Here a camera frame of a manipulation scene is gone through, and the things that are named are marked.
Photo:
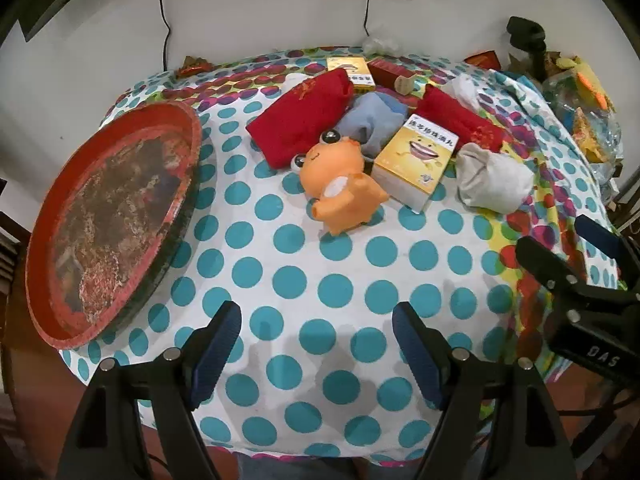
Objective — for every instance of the grey-white knotted sock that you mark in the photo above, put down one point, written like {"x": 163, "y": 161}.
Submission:
{"x": 492, "y": 180}

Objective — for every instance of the red box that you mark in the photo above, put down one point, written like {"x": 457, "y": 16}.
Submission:
{"x": 387, "y": 72}

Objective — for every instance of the person's dark pants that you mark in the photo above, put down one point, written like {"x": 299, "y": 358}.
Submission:
{"x": 310, "y": 467}

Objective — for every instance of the blue-grey sock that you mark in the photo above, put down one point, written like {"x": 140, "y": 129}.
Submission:
{"x": 372, "y": 120}

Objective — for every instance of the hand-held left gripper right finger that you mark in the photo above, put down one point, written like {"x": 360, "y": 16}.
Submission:
{"x": 415, "y": 355}

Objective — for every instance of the orange frog toy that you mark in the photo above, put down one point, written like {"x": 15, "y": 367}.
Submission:
{"x": 340, "y": 180}

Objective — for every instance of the wooden chair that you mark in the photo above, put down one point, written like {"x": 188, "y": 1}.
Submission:
{"x": 12, "y": 240}

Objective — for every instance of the dark frame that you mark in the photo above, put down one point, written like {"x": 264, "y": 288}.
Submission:
{"x": 45, "y": 5}

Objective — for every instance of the round red tray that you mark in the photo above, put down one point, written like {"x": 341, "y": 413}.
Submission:
{"x": 115, "y": 220}

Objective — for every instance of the polka dot tablecloth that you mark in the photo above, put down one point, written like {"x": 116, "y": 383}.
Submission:
{"x": 280, "y": 270}

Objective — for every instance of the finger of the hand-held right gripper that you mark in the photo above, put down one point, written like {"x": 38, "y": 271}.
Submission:
{"x": 542, "y": 260}
{"x": 600, "y": 237}

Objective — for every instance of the clear bag of toys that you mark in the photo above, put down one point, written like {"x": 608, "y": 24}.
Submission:
{"x": 585, "y": 110}

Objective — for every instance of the large red sock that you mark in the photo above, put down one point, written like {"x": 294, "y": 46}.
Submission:
{"x": 300, "y": 115}

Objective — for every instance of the small red packet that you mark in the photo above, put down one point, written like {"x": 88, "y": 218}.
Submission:
{"x": 192, "y": 66}

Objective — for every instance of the yellow box with smiling face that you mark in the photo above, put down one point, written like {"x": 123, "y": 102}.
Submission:
{"x": 415, "y": 160}
{"x": 350, "y": 70}

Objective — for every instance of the small red sock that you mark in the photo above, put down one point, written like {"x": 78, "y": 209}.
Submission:
{"x": 455, "y": 117}

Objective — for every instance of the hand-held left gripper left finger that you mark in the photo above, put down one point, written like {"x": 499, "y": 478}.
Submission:
{"x": 220, "y": 350}

